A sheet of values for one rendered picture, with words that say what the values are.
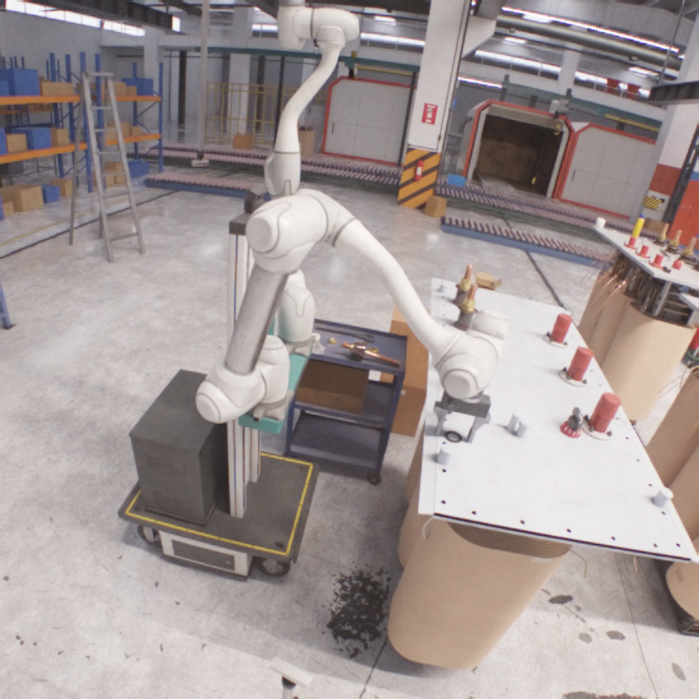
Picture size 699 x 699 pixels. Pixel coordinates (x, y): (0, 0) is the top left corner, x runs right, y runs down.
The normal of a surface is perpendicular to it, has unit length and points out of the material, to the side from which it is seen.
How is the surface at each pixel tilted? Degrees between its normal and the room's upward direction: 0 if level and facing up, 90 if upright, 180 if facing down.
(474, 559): 90
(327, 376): 90
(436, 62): 90
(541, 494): 0
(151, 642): 0
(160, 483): 90
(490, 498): 0
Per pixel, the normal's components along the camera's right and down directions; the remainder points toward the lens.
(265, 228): -0.48, 0.33
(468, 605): -0.21, 0.50
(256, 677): 0.12, -0.84
